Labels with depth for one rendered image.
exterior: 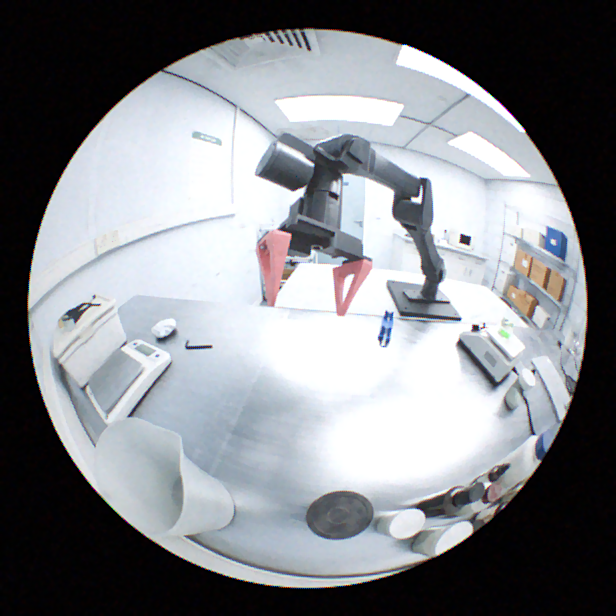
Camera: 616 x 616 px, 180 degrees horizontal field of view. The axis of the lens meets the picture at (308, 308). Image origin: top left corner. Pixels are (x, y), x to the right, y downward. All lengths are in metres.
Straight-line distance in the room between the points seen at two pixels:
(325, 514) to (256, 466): 0.14
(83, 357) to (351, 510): 0.67
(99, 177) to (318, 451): 1.24
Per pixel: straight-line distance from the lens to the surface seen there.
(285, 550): 0.30
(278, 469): 0.30
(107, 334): 0.67
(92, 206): 1.09
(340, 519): 0.22
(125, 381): 0.46
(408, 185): 0.44
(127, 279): 1.13
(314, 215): 0.24
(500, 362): 0.53
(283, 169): 0.25
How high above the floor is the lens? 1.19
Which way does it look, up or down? 29 degrees down
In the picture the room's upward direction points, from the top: straight up
